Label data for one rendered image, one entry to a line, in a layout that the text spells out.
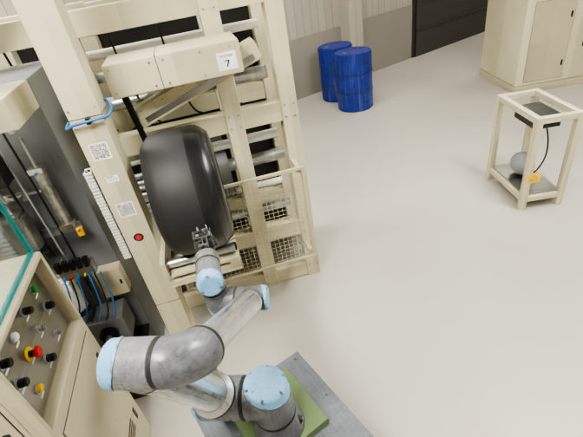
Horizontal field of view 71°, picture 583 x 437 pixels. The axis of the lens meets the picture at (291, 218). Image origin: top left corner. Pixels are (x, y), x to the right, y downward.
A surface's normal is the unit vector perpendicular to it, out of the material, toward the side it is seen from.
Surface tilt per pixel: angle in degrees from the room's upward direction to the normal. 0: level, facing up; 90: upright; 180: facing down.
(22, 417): 90
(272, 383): 4
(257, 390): 4
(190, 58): 90
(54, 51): 90
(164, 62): 90
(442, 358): 0
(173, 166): 40
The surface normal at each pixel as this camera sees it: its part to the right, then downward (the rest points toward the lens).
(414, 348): -0.14, -0.82
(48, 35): 0.25, 0.51
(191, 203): 0.20, 0.25
